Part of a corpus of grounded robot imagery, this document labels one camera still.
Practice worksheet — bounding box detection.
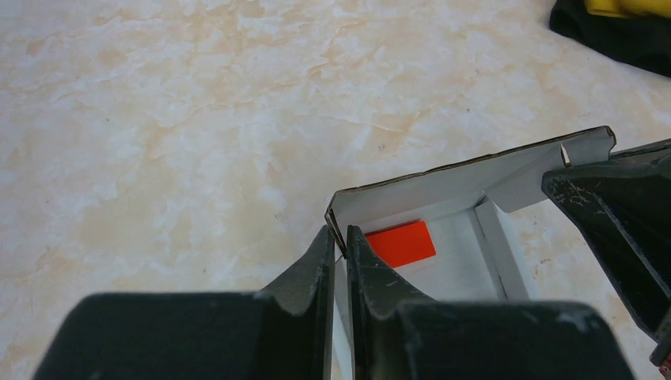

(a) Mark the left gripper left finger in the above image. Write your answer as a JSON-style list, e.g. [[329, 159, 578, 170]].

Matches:
[[35, 227, 335, 379]]

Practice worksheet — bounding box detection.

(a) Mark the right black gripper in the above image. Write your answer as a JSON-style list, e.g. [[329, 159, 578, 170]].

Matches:
[[541, 157, 670, 367]]

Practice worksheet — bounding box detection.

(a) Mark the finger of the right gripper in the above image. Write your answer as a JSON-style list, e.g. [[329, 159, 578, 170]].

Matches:
[[609, 139, 670, 160]]

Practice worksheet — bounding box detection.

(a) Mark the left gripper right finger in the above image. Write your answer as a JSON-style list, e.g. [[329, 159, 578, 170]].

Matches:
[[347, 226, 633, 380]]

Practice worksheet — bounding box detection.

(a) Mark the small red block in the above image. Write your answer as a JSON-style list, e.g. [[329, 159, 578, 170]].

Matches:
[[366, 220, 437, 268]]

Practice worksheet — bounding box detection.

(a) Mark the white cardboard box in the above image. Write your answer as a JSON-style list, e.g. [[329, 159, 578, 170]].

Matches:
[[325, 127, 615, 379]]

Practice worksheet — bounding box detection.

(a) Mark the black garment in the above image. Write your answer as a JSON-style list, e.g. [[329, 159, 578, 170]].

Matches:
[[548, 1, 670, 78]]

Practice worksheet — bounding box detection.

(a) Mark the yellow garment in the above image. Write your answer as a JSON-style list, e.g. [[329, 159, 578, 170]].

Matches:
[[584, 0, 670, 19]]

